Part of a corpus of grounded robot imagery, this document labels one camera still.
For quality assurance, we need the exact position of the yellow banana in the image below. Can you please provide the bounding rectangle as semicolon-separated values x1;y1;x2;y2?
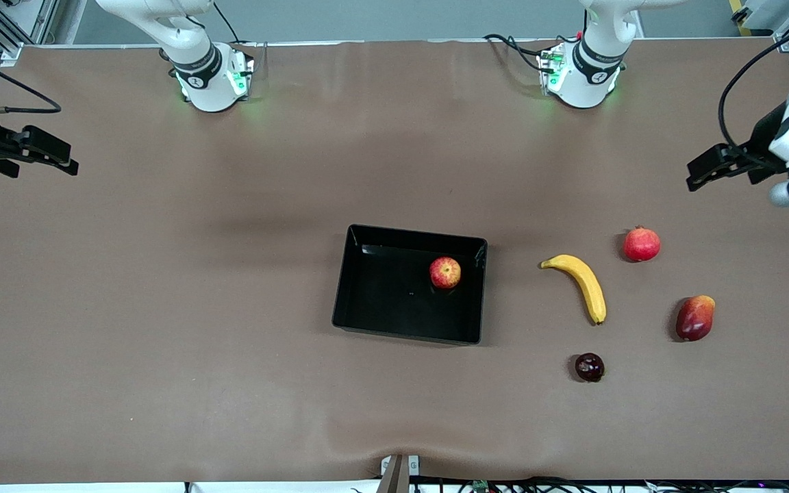
540;254;607;325

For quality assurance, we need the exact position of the red yellow apple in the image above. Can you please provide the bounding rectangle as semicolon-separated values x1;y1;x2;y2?
429;256;462;290

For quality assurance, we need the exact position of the black plastic box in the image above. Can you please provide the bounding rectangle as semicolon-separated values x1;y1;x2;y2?
331;224;489;346

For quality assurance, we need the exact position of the red pomegranate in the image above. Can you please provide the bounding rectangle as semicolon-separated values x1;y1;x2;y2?
623;225;661;263

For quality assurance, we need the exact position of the red orange mango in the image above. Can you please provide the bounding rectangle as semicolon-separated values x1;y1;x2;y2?
675;295;716;342

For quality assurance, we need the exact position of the brown table mat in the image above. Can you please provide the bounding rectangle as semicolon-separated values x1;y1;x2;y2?
0;39;789;484

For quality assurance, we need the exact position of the dark purple plum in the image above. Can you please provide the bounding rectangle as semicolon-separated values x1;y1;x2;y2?
575;353;605;383

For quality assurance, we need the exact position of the black right base cable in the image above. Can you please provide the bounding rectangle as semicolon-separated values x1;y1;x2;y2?
213;0;246;45

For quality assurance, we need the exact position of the black base cable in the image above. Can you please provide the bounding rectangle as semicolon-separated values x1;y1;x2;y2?
213;0;246;45
483;33;547;73

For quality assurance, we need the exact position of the black left base cable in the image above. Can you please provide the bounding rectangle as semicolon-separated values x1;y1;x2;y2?
483;33;547;73

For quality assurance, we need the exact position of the grey table edge bracket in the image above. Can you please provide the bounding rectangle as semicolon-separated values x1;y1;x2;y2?
377;454;421;493

